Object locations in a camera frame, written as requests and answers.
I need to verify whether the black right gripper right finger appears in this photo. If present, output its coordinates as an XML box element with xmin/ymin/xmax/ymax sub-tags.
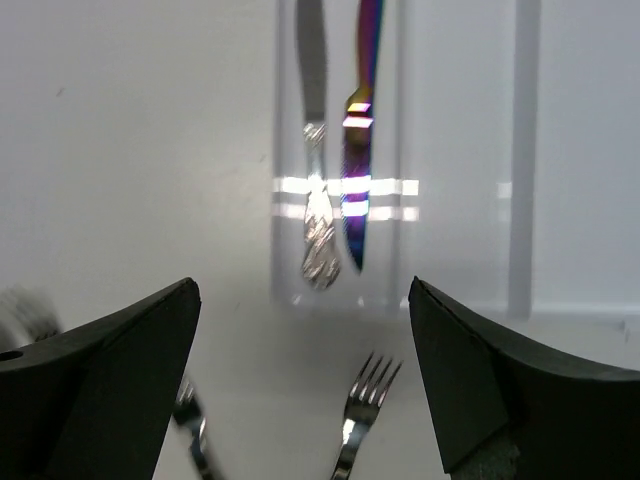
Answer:
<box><xmin>409</xmin><ymin>279</ymin><xmax>639</xmax><ymax>479</ymax></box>

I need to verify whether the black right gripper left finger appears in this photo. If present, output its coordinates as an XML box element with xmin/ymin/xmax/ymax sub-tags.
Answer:
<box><xmin>1</xmin><ymin>278</ymin><xmax>201</xmax><ymax>479</ymax></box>

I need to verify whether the black patterned handle fork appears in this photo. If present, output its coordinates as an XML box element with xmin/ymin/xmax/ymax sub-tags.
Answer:
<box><xmin>172</xmin><ymin>375</ymin><xmax>224</xmax><ymax>480</ymax></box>

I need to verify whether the teal handled fork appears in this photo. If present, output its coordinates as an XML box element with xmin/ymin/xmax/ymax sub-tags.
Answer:
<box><xmin>330</xmin><ymin>352</ymin><xmax>403</xmax><ymax>480</ymax></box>

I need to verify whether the silver ornate knife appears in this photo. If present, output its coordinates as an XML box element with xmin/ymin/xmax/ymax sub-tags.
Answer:
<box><xmin>296</xmin><ymin>0</ymin><xmax>341</xmax><ymax>290</ymax></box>

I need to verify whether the white divided cutlery tray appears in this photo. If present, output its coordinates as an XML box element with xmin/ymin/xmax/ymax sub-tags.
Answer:
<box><xmin>271</xmin><ymin>1</ymin><xmax>639</xmax><ymax>323</ymax></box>

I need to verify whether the iridescent purple knife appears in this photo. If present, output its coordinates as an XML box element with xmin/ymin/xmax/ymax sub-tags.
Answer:
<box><xmin>340</xmin><ymin>0</ymin><xmax>385</xmax><ymax>273</ymax></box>

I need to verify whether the pink handled fork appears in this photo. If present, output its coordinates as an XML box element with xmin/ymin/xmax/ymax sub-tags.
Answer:
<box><xmin>1</xmin><ymin>285</ymin><xmax>63</xmax><ymax>349</ymax></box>

